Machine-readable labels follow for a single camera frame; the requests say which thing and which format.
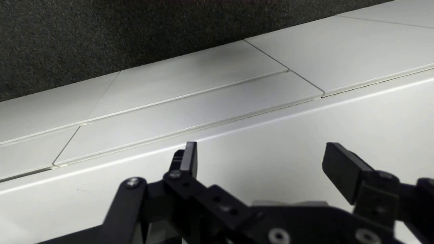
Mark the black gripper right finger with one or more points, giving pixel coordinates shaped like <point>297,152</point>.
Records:
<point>343,171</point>

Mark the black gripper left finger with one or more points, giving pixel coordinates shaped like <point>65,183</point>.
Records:
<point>187,157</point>

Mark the wide white drawer front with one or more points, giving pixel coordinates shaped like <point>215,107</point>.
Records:
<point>190,115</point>

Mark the white base cabinet unit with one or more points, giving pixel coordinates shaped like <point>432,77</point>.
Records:
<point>339,49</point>

